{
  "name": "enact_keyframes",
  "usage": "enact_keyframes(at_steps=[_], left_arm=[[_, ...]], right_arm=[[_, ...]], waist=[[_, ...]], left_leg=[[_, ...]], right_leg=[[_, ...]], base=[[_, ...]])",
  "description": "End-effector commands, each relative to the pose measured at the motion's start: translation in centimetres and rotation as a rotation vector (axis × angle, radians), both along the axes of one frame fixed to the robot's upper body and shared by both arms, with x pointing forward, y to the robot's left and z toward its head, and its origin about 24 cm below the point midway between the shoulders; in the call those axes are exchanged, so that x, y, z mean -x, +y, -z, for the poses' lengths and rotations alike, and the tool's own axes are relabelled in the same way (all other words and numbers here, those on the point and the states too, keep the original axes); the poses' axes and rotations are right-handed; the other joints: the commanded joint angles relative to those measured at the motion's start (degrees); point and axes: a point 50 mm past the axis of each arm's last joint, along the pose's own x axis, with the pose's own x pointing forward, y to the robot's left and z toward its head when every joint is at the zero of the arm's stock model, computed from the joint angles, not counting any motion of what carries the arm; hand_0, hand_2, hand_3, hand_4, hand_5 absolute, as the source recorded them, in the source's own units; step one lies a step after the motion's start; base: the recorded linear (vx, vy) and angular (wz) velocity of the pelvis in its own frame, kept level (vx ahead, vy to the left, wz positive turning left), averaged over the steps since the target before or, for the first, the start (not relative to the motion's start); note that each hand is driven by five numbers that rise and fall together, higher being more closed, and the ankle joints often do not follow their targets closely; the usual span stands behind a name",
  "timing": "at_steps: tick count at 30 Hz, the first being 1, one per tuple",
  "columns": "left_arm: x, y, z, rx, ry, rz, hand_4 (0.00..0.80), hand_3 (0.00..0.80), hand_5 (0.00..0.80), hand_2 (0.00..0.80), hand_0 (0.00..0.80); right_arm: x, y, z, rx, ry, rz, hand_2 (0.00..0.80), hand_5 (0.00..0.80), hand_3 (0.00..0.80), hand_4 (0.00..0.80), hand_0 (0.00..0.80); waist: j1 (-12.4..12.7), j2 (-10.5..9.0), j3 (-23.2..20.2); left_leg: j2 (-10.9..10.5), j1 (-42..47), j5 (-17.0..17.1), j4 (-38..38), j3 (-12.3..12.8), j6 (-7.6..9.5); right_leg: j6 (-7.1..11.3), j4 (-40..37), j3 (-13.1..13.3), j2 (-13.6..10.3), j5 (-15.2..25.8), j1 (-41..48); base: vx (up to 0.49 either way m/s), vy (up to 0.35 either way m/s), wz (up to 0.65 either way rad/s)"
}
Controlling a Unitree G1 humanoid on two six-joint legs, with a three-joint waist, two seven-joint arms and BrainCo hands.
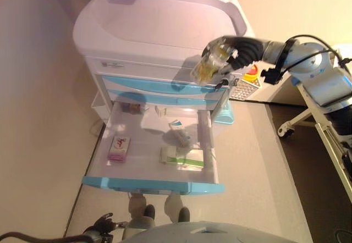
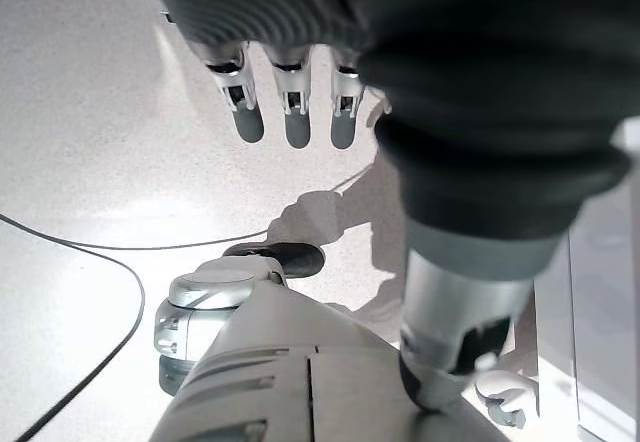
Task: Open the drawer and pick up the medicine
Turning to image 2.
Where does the black cable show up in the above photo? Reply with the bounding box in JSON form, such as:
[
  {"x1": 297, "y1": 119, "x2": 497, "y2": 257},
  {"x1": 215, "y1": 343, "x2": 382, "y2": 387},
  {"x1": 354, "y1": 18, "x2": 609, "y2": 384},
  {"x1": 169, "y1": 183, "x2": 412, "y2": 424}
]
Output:
[
  {"x1": 13, "y1": 243, "x2": 147, "y2": 442},
  {"x1": 0, "y1": 164, "x2": 375, "y2": 252}
]

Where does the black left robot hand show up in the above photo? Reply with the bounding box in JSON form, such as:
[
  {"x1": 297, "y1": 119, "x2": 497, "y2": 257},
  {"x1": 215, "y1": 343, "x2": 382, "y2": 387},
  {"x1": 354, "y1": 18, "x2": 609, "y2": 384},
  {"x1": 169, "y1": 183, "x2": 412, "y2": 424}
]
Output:
[{"x1": 137, "y1": 0, "x2": 640, "y2": 413}]

